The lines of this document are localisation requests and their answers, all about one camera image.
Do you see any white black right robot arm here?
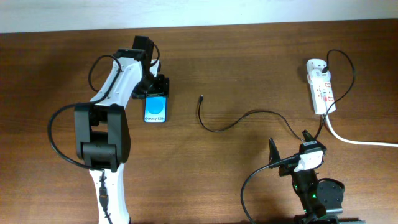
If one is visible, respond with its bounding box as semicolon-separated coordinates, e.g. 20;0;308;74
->
269;130;365;224

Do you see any white power strip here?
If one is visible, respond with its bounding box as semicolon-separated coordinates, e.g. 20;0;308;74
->
306;58;337;116

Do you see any black USB charging cable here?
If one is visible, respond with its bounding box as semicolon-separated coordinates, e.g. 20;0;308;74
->
197;49;356;142

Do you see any white power strip cord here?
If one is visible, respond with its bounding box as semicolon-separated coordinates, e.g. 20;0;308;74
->
323;113;398;148

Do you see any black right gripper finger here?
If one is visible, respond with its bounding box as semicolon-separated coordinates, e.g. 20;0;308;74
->
302;129;315;142
269;138;281;168

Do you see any white USB charger adapter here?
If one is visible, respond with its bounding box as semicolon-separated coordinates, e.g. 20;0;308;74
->
306;59;331;85

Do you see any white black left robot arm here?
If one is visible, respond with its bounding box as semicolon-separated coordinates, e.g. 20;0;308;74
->
74;49;169;223

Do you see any blue Galaxy smartphone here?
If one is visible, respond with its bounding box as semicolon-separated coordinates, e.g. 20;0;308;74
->
144;96;167;123

